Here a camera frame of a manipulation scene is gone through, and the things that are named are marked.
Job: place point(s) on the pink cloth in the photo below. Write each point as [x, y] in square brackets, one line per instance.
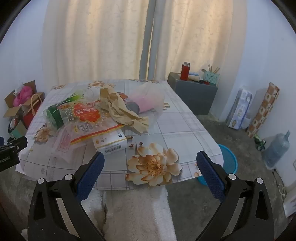
[22, 95]

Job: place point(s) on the bundle of wooden chopsticks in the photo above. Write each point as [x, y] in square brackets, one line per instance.
[214, 69]

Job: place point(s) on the small white carton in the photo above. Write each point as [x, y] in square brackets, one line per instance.
[111, 141]

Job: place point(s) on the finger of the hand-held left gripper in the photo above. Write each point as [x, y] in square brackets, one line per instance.
[18, 142]

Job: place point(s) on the green glass bottles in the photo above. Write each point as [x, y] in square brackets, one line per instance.
[260, 143]

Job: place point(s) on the green label plastic bottle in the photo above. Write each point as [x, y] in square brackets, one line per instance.
[55, 114]

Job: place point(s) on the green utensil holder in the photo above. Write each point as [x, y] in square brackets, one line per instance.
[211, 78]

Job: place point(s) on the floral tablecloth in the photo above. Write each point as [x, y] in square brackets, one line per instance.
[180, 125]

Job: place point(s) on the crumpled brown paper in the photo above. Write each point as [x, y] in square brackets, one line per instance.
[120, 113]

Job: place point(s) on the white plastic bag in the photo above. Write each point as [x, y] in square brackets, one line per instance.
[247, 121]

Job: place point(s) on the red yellow snack bag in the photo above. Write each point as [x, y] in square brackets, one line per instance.
[85, 113]

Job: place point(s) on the cream patterned curtain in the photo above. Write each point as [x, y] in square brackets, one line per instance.
[92, 41]
[196, 34]

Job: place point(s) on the blue water jug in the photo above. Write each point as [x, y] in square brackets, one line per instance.
[276, 150]

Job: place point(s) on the red thermos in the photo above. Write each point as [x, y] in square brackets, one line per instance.
[185, 71]

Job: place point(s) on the open cardboard box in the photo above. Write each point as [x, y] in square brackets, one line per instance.
[11, 111]

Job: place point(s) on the large clear plastic bag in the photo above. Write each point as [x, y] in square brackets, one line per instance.
[155, 120]

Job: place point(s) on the grey cabinet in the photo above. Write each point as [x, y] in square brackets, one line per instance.
[194, 97]

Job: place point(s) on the clear bag with pink print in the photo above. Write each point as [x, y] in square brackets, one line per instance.
[62, 143]

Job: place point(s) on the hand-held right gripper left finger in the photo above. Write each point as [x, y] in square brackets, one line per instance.
[90, 178]

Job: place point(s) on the tall patterned box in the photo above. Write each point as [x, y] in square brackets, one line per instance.
[263, 109]

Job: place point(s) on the pink tube with grey cap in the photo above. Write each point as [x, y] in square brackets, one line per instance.
[145, 103]

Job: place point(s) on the blue mesh waste basket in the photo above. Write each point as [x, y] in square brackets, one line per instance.
[229, 160]

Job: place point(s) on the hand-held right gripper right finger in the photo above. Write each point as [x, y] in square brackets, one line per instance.
[211, 177]

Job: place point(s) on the white blue cardboard box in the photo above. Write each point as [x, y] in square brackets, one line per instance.
[239, 109]

